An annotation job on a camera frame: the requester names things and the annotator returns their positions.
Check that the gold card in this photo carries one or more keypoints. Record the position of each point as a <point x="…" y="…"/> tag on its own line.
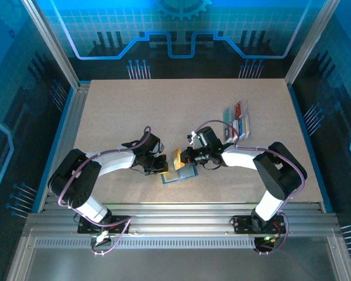
<point x="176" y="159"/>

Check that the clear plastic case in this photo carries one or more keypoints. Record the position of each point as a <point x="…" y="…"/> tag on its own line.
<point x="190" y="174"/>

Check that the clear acrylic card tray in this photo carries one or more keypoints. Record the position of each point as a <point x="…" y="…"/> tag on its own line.
<point x="245" y="112"/>

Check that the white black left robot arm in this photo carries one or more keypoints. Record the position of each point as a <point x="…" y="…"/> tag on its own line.
<point x="117" y="162"/>

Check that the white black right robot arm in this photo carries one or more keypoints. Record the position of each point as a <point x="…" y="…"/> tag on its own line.
<point x="240" y="158"/>

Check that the black VIP card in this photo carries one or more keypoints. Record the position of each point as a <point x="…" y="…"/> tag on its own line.
<point x="227" y="133"/>

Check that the green VIP card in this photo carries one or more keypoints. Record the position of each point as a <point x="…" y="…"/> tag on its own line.
<point x="228" y="115"/>

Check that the grey metal panel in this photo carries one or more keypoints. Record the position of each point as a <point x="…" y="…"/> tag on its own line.
<point x="175" y="263"/>

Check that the lit controller board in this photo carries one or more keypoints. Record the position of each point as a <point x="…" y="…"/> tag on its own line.
<point x="269" y="239"/>

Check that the aluminium frame rail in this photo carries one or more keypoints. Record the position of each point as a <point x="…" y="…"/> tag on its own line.
<point x="178" y="216"/>

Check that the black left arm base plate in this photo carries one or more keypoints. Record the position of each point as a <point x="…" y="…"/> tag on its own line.
<point x="120" y="221"/>

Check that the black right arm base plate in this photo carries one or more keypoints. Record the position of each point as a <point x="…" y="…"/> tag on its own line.
<point x="241" y="225"/>

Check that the aluminium side rail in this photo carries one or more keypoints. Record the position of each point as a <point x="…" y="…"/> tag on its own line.
<point x="73" y="123"/>

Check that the aluminium frame post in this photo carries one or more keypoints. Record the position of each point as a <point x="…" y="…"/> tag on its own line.
<point x="51" y="44"/>
<point x="310" y="44"/>

